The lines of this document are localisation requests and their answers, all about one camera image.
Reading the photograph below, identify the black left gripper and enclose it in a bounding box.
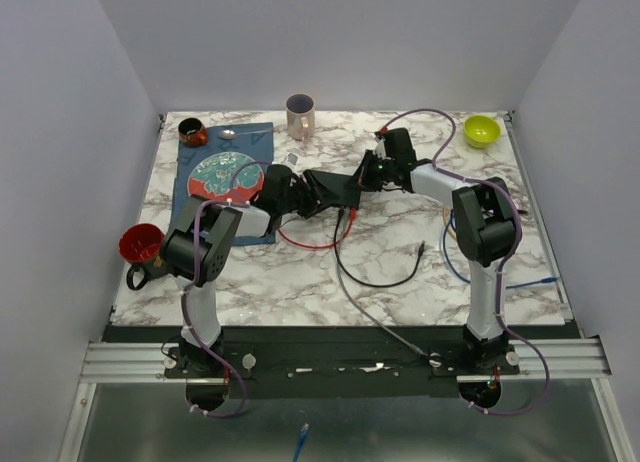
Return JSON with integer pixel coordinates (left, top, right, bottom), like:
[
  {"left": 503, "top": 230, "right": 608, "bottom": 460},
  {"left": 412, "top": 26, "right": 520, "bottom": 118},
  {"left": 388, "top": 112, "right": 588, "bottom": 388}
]
[{"left": 279, "top": 169, "right": 340, "bottom": 220}]

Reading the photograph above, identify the blue placemat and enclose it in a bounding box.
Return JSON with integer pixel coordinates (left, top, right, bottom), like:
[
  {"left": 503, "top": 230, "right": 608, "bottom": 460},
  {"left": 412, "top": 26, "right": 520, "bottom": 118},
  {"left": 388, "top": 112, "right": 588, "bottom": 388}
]
[{"left": 170, "top": 122, "right": 274, "bottom": 220}]

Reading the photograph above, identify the red and teal plate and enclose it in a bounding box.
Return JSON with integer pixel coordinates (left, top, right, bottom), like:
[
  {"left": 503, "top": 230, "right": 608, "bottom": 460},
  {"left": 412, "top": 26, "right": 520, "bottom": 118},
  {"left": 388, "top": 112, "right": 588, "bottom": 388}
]
[{"left": 187, "top": 152, "right": 264, "bottom": 204}]

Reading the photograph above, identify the red ethernet cable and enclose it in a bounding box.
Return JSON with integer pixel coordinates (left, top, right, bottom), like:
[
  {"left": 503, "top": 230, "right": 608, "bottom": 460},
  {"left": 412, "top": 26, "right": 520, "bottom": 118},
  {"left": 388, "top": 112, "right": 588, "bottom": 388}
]
[{"left": 277, "top": 206, "right": 358, "bottom": 250}]

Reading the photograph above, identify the black network switch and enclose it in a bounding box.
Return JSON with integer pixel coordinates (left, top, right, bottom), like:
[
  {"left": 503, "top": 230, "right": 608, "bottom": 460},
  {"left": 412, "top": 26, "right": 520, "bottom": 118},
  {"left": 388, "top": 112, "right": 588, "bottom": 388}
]
[{"left": 303, "top": 169, "right": 361, "bottom": 212}]

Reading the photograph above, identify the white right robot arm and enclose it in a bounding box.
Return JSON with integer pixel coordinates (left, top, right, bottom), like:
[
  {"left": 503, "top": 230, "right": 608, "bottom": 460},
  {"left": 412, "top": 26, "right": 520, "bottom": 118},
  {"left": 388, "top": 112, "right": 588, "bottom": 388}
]
[{"left": 345, "top": 128, "right": 522, "bottom": 374}]

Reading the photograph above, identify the yellow ethernet cable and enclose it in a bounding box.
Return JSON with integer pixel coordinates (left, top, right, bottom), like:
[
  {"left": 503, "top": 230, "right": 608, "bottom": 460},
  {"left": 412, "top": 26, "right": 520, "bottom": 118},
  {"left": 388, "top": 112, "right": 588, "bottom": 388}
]
[{"left": 442, "top": 206, "right": 459, "bottom": 241}]

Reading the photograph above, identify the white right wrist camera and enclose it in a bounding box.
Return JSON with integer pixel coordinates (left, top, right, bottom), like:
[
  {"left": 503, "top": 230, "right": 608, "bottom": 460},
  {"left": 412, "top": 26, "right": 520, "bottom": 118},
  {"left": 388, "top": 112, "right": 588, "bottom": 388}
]
[{"left": 374, "top": 131, "right": 388, "bottom": 159}]

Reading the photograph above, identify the pink ceramic mug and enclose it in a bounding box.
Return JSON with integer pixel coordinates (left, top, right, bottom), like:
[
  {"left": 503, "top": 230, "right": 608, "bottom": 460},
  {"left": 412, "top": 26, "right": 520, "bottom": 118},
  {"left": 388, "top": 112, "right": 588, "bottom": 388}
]
[{"left": 285, "top": 93, "right": 315, "bottom": 141}]

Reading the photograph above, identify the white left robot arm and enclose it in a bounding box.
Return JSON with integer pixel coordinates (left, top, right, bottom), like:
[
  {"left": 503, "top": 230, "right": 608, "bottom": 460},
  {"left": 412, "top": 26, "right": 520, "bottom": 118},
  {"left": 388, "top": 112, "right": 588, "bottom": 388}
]
[{"left": 160, "top": 164, "right": 313, "bottom": 377}]

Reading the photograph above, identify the red black patterned mug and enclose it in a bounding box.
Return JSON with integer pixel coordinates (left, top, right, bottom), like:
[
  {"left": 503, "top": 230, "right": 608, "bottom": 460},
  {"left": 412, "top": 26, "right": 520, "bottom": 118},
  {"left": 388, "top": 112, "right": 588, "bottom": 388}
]
[{"left": 118, "top": 223, "right": 168, "bottom": 291}]

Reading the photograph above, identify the small brown orange cup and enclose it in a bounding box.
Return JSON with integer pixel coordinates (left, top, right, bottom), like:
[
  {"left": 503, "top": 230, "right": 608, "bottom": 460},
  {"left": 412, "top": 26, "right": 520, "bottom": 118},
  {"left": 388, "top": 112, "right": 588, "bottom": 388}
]
[{"left": 178, "top": 117, "right": 208, "bottom": 147}]

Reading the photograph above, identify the lime green bowl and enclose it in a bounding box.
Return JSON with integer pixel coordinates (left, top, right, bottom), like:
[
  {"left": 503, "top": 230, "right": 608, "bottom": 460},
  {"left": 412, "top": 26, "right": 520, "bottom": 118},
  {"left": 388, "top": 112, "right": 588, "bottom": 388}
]
[{"left": 463, "top": 114, "right": 501, "bottom": 149}]

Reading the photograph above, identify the black mounting base bar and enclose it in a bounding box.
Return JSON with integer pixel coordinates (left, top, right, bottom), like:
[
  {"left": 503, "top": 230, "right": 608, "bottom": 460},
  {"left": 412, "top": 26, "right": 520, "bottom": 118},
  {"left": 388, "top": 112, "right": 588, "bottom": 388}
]
[{"left": 164, "top": 326, "right": 520, "bottom": 401}]

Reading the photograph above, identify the grey ethernet cable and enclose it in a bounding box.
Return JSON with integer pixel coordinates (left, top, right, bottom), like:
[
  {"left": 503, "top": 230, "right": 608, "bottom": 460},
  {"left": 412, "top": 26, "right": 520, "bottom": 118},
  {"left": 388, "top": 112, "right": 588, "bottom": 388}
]
[{"left": 332, "top": 246, "right": 431, "bottom": 358}]

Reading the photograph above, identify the blue ethernet cable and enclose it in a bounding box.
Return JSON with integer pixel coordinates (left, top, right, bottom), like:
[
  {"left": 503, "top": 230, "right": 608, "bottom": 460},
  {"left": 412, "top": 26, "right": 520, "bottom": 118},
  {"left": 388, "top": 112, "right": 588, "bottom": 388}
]
[{"left": 439, "top": 216, "right": 559, "bottom": 289}]

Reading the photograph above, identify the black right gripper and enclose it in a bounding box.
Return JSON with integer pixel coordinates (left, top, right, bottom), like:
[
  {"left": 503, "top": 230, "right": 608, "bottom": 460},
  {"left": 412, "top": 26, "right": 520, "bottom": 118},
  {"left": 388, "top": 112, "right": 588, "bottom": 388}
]
[{"left": 343, "top": 150, "right": 395, "bottom": 194}]

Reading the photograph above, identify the metal spoon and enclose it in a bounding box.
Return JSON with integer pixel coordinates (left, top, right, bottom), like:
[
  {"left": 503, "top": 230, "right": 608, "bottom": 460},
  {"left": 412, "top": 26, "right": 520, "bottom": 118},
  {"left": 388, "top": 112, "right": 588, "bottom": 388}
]
[{"left": 218, "top": 129, "right": 272, "bottom": 140}]

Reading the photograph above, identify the blue cable on floor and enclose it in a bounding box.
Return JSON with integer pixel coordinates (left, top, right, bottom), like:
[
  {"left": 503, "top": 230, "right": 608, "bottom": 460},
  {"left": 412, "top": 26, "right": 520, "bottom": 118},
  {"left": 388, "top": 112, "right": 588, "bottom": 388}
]
[{"left": 291, "top": 423, "right": 310, "bottom": 462}]

